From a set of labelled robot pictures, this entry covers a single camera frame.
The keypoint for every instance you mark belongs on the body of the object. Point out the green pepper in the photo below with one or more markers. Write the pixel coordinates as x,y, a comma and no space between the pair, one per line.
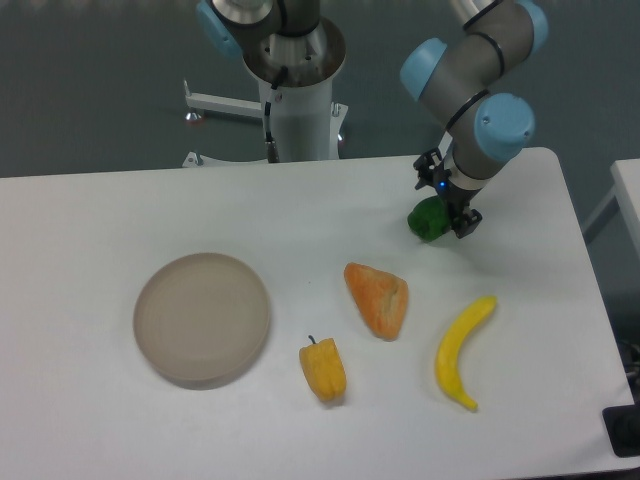
429,220

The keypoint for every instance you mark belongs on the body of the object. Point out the white side table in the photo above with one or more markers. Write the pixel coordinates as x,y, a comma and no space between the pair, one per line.
622,197

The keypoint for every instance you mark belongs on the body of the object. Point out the beige round plate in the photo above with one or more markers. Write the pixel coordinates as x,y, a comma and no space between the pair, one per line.
201,320

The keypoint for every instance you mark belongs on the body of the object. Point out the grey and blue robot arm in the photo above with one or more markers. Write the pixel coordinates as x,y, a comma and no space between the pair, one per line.
483,130

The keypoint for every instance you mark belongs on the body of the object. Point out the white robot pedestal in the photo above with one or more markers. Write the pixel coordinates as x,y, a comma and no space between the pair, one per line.
300,119

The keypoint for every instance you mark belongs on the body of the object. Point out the yellow bell pepper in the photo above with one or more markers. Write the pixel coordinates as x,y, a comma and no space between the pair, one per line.
323,369

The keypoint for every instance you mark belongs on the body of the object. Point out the black clamp device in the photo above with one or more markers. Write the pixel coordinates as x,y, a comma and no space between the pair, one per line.
622,422

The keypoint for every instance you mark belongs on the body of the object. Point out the yellow banana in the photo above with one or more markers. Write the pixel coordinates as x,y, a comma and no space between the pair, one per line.
446,363

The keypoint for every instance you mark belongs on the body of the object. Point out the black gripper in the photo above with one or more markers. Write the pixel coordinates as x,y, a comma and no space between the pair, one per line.
453,186

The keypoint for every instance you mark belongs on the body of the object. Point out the orange bread piece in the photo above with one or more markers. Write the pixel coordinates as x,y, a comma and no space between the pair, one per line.
381,297

